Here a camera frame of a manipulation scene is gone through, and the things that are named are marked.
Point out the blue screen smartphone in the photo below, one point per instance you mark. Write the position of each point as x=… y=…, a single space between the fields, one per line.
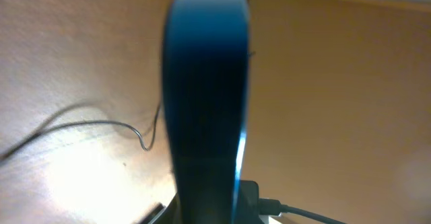
x=204 y=89

